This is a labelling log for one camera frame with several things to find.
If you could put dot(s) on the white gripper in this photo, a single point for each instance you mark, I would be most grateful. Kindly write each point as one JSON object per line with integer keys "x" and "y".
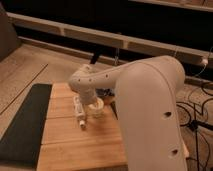
{"x": 79, "y": 112}

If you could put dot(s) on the white ceramic cup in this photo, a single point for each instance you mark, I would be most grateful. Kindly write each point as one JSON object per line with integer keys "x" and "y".
{"x": 96, "y": 109}

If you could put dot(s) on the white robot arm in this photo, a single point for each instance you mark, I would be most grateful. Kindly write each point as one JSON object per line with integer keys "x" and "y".
{"x": 145, "y": 96}

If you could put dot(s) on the dark blue ceramic bowl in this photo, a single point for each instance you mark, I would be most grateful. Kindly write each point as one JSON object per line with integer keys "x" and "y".
{"x": 104, "y": 92}

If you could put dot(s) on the wooden table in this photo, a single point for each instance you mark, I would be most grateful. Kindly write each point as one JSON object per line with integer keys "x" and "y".
{"x": 66, "y": 147}

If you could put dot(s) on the black floor mat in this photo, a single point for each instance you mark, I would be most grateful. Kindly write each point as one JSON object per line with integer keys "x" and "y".
{"x": 21, "y": 141}

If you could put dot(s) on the black tripod stand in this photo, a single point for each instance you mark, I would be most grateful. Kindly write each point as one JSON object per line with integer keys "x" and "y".
{"x": 193, "y": 123}

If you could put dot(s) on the white wall shelf rail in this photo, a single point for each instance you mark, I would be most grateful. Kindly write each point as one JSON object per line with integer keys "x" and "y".
{"x": 138, "y": 45}

